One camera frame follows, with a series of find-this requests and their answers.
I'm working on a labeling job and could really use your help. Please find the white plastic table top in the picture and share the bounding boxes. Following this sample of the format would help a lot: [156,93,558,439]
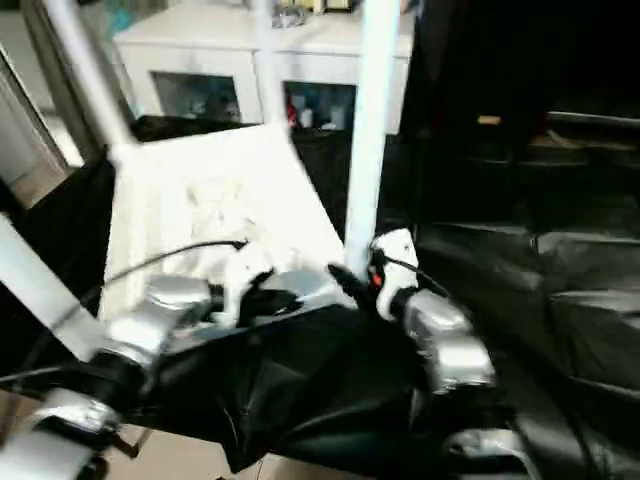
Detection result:
[97,123,351,346]

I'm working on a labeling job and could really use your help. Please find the white glass-door cabinet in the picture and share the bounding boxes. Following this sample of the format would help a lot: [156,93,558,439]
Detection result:
[113,0,416,134]

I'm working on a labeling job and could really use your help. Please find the teal white plastic package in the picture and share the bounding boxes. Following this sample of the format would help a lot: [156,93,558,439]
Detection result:
[107,0,146,41]

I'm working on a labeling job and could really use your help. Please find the grey curtain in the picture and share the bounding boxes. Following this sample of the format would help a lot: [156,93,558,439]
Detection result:
[19,0,116,156]

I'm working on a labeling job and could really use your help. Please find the dark grey crumpled bundle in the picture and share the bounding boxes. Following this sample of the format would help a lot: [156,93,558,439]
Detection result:
[272,7,307,29]

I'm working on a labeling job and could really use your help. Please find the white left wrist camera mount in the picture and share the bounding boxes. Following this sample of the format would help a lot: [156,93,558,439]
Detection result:
[214,247,276,326]

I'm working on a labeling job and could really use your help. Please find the black low side table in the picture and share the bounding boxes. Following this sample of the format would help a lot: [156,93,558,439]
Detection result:
[544,110,640,151]

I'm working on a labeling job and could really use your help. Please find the black table mat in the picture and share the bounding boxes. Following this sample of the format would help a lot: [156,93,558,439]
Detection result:
[0,114,640,480]

